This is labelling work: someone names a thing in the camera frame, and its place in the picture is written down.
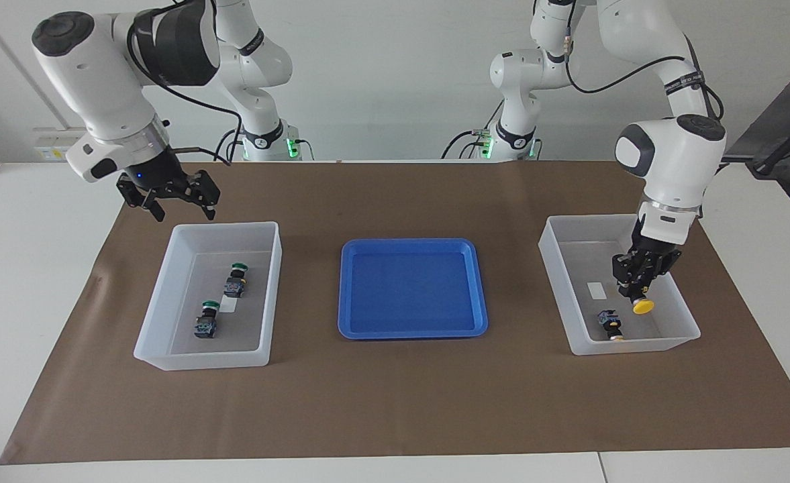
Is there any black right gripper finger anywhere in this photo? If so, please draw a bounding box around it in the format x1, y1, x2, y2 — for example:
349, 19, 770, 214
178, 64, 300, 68
116, 176, 166, 222
183, 170, 221, 221

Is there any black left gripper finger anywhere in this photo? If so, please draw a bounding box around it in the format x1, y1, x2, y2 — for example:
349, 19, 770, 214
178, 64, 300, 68
613, 252, 637, 290
635, 263, 667, 297

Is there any yellow mushroom push button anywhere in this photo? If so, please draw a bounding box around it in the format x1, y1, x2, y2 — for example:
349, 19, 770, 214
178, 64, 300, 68
597, 309, 626, 341
626, 285, 656, 315

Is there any green mushroom push button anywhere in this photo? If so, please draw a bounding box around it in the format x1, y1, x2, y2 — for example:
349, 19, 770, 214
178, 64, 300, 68
223, 262, 249, 299
194, 301, 221, 339

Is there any translucent white plastic box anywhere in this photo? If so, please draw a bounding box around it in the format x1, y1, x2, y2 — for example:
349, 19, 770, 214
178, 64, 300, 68
538, 214, 701, 356
133, 221, 283, 372

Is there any black metal pole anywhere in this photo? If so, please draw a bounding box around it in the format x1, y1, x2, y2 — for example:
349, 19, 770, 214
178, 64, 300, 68
752, 107, 790, 176

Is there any blue plastic tray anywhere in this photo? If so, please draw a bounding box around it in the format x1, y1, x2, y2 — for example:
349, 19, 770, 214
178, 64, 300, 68
338, 237, 489, 340

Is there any brown paper table mat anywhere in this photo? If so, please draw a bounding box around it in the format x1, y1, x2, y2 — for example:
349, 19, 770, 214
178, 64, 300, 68
0, 161, 790, 465

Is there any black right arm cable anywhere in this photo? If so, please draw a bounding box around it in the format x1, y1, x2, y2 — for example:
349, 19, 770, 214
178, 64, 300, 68
126, 0, 244, 165

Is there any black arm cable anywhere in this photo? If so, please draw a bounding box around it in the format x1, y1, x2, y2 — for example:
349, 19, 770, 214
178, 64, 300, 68
562, 0, 724, 168
126, 0, 244, 165

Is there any white wall socket box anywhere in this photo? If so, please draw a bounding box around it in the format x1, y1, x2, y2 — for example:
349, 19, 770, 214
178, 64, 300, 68
32, 127, 85, 162

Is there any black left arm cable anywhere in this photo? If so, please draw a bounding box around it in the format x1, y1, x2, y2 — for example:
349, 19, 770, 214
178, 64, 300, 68
562, 0, 724, 168

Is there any white wall conduit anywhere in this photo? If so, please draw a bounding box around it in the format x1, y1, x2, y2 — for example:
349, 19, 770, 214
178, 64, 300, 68
0, 0, 70, 129

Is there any black left base cable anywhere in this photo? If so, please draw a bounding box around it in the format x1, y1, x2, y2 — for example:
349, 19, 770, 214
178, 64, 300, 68
442, 101, 506, 160

